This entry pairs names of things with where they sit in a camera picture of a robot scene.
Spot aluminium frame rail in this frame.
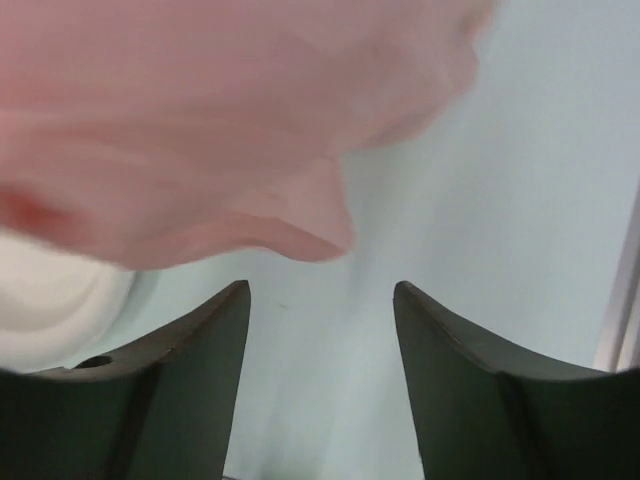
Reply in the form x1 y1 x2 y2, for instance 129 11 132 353
594 193 640 372

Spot white paper plate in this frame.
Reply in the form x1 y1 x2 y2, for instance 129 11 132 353
1 231 160 374

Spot pink plastic bag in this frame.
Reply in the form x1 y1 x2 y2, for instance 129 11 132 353
1 1 496 270

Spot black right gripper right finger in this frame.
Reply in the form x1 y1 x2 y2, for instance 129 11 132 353
393 282 639 480

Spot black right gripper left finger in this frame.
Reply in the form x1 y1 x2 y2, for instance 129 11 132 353
1 281 250 479

